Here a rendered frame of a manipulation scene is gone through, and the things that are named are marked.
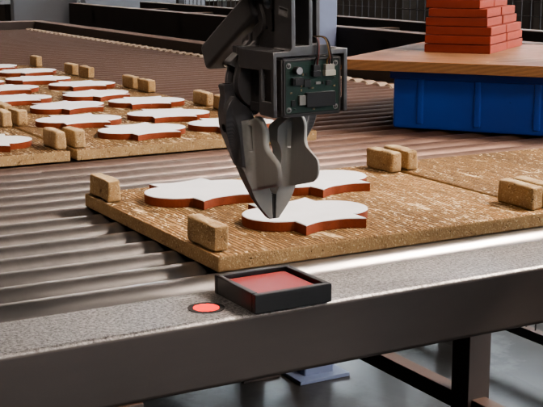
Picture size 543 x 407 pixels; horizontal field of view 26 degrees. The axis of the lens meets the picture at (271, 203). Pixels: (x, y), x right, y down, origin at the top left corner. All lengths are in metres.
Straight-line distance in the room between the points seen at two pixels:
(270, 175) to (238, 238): 0.19
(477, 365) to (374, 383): 0.91
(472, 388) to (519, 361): 1.11
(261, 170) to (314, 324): 0.14
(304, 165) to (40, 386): 0.29
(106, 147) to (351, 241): 0.66
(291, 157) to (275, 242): 0.15
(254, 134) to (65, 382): 0.26
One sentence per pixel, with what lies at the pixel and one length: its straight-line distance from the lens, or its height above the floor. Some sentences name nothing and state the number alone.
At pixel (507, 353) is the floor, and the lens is 3.79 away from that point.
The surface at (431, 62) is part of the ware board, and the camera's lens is 1.99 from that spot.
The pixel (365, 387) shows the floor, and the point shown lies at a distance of 3.44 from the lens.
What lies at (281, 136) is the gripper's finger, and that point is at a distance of 1.02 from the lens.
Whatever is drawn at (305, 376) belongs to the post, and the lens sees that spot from 3.48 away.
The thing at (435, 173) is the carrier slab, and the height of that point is 0.94.
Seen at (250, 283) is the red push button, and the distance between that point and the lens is 1.03.
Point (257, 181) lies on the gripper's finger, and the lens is 1.01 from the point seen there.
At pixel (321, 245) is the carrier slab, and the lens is 1.15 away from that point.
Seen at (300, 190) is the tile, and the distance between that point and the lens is 1.38.
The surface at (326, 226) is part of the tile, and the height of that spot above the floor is 0.94.
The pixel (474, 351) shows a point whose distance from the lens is 2.59.
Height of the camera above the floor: 1.21
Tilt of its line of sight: 12 degrees down
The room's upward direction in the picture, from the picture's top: straight up
